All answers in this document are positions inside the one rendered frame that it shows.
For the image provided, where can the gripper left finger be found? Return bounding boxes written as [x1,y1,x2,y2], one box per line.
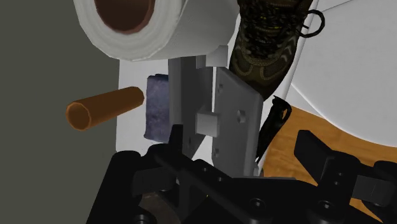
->
[86,123,232,224]

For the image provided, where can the dark olive sneaker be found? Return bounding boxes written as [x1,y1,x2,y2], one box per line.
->
[228,0,326,101]

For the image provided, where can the blue-grey sponge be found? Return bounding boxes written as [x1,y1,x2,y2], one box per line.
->
[143,73,171,144]

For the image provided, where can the white toilet paper roll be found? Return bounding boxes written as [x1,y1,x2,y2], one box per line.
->
[73,0,241,62]

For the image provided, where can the brown cardboard tube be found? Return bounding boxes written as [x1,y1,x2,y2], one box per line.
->
[65,86,145,132]

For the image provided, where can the grey metal bracket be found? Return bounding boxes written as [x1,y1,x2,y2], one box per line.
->
[168,45,265,178]

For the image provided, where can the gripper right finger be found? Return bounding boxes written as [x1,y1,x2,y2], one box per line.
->
[293,129,397,224]

